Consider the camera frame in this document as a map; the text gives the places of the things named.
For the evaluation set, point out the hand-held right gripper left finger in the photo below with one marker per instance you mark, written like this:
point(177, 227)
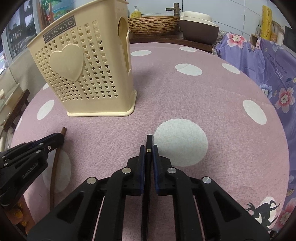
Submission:
point(142, 169)

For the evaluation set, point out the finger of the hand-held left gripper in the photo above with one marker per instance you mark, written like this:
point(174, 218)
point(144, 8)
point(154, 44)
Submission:
point(54, 141)
point(27, 146)

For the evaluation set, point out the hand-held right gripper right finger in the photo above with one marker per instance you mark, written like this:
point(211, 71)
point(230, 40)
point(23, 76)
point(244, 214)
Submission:
point(155, 169)

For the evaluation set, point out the black chopstick gold band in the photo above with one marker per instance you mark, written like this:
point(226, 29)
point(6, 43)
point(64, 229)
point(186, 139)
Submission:
point(149, 141)

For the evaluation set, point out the brown wooden chopstick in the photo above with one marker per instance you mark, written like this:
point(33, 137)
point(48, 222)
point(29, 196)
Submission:
point(55, 171)

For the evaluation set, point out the beige perforated utensil holder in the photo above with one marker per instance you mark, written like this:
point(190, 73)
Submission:
point(67, 62)

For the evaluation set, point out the person's left hand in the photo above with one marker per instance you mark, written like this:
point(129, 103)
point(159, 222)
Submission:
point(17, 214)

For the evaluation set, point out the dark wooden stool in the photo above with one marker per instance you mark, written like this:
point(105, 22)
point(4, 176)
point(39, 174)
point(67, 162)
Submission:
point(17, 109)

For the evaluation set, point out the pink polka dot tablecloth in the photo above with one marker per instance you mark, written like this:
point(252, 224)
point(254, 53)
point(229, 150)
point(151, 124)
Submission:
point(196, 92)

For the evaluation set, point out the dark wooden cabinet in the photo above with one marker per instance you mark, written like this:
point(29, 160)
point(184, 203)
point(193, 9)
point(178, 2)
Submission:
point(161, 40)

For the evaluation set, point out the woven brown basin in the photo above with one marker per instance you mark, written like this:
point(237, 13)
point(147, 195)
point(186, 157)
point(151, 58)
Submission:
point(152, 25)

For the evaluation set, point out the brown and cream bin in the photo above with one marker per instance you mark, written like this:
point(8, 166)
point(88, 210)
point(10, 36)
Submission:
point(198, 27)

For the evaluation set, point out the yellow soap bottle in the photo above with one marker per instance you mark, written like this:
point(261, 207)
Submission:
point(135, 13)

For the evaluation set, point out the purple floral cloth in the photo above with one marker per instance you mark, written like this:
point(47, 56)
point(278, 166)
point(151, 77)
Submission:
point(272, 69)

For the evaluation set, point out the brass faucet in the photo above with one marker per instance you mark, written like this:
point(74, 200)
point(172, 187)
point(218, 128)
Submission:
point(174, 9)

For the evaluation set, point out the yellow package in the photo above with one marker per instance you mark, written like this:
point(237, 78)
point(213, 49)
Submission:
point(266, 23)

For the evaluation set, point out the wall poster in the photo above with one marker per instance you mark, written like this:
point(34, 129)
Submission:
point(20, 27)

